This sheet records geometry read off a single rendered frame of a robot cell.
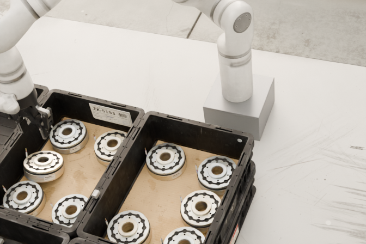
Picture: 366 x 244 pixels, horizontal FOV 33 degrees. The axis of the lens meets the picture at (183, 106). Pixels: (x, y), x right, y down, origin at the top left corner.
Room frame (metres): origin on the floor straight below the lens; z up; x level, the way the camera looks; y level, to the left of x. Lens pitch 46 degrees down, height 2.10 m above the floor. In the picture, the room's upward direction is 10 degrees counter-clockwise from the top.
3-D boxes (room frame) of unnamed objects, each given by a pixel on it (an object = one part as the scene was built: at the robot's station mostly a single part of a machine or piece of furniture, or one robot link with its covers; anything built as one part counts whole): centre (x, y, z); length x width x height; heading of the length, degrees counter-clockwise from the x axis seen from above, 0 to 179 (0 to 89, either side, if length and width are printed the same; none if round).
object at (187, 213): (0.84, 0.00, 0.86); 0.10 x 0.10 x 0.01
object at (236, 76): (1.26, -0.17, 0.89); 0.09 x 0.09 x 0.17; 69
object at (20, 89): (1.03, 0.37, 1.19); 0.11 x 0.09 x 0.06; 149
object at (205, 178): (0.94, -0.06, 0.86); 0.10 x 0.10 x 0.01
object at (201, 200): (0.84, 0.00, 0.86); 0.05 x 0.05 x 0.01
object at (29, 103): (1.04, 0.36, 1.12); 0.08 x 0.08 x 0.09
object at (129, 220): (0.82, 0.18, 0.86); 0.05 x 0.05 x 0.01
